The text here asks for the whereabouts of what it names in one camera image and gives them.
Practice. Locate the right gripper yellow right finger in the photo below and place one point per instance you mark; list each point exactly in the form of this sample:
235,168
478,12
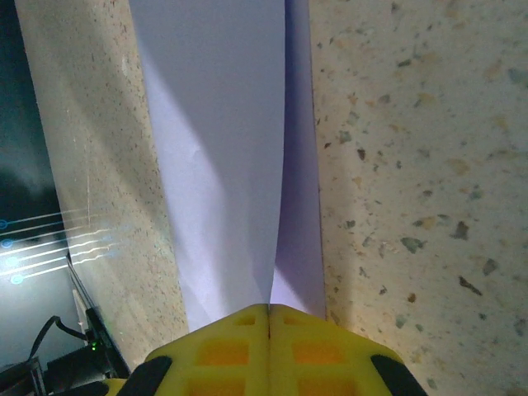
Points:
317,354

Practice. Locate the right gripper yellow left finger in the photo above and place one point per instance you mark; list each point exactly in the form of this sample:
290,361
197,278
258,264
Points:
222,354

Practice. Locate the lavender paper sheet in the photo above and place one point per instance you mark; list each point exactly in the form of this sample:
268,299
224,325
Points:
218,144

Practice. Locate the aluminium table rail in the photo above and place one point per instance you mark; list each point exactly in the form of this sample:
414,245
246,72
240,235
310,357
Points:
95,313

